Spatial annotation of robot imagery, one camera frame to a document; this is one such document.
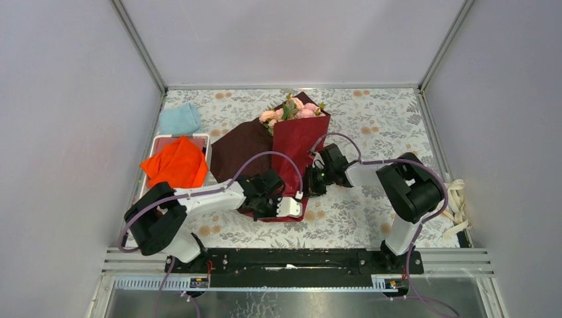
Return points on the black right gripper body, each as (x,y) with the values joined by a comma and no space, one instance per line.
(318,179)

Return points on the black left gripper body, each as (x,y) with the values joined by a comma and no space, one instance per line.
(267,208)

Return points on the dark red wrapping paper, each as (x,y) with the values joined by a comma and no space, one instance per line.
(293,138)

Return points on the cream ribbon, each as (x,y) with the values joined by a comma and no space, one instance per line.
(456,209)

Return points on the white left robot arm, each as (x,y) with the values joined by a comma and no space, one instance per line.
(156,219)

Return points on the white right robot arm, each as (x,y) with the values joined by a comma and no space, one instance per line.
(413,189)

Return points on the floral patterned table mat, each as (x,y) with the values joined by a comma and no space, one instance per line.
(372,123)

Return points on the orange cloth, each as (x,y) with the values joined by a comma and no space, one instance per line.
(181,164)

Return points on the light blue cloth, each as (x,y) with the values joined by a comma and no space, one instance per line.
(184,119)

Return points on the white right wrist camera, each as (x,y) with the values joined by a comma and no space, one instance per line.
(317,161)

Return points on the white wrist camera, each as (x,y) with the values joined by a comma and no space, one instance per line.
(317,161)
(289,207)

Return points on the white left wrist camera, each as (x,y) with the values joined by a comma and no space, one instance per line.
(289,207)

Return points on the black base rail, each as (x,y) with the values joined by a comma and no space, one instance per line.
(297,268)

